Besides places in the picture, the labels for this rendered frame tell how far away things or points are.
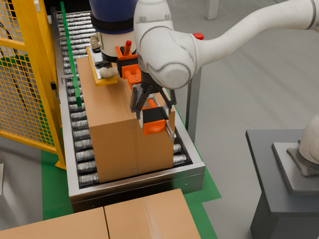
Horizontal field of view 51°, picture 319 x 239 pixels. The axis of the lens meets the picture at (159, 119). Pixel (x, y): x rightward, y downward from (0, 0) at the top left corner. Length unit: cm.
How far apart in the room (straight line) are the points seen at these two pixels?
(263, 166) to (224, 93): 173
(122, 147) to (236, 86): 200
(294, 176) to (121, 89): 90
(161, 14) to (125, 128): 76
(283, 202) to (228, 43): 86
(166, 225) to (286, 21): 103
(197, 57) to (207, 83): 260
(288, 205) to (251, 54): 266
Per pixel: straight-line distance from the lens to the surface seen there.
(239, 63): 378
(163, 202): 171
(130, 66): 137
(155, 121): 110
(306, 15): 111
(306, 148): 159
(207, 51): 84
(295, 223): 187
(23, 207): 252
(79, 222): 169
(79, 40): 305
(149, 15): 90
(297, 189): 155
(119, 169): 174
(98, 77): 156
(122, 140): 159
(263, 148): 173
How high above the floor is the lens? 195
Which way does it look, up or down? 41 degrees down
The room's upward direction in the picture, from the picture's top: straight up
